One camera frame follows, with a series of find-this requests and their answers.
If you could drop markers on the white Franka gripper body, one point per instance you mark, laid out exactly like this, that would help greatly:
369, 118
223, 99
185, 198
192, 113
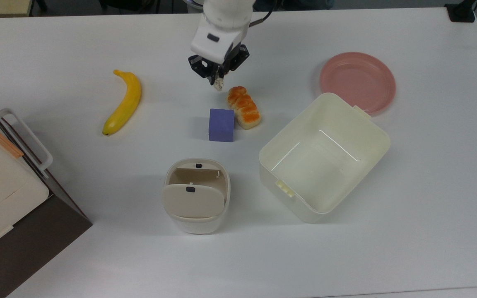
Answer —
218, 39

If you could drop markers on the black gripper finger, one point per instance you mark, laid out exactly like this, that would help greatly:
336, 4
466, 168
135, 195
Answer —
236, 58
203, 66

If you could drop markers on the white paper ball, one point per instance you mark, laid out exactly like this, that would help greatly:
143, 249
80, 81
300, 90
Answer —
218, 85

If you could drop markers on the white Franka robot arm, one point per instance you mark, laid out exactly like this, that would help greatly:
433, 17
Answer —
226, 10

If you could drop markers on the white swing-lid trash can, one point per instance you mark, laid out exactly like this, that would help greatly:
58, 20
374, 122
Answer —
195, 198

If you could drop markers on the orange glazed bread loaf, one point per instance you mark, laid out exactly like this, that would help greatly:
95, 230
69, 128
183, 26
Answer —
244, 107

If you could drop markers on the purple cube block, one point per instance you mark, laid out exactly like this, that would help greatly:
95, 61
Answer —
221, 126

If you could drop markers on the yellow banana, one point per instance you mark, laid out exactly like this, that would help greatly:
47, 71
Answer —
126, 103

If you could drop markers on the pink plastic plate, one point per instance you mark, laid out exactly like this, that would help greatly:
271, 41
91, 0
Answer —
356, 80

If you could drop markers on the cream plastic storage box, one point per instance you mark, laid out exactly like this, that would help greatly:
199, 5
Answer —
321, 165

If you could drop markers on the black corner clamp base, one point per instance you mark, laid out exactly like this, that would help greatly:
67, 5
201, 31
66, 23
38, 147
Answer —
461, 12

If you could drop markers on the white toaster oven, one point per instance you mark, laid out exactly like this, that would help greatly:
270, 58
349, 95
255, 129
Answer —
35, 248

